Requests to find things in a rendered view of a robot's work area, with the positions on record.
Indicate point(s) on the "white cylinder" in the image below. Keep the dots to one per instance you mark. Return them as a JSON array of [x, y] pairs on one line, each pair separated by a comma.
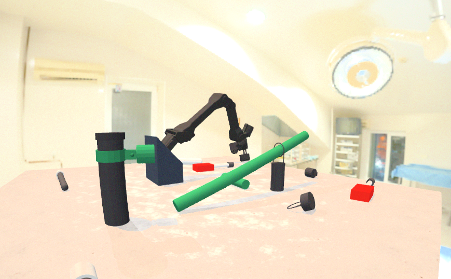
[[190, 161]]

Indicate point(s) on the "green clamp band with cup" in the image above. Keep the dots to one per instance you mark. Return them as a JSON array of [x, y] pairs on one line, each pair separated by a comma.
[[143, 154]]

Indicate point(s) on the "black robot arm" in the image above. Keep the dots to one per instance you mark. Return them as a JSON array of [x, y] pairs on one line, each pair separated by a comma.
[[184, 132]]

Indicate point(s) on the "long green rod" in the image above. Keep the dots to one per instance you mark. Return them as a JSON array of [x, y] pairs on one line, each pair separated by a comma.
[[237, 174]]

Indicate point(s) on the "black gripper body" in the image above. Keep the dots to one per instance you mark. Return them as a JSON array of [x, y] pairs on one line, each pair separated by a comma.
[[245, 156]]

